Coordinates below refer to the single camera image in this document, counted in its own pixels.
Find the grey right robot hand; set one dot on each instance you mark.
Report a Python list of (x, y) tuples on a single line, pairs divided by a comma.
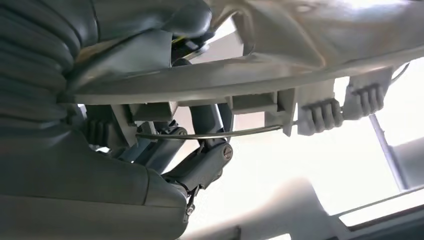
[(82, 198)]

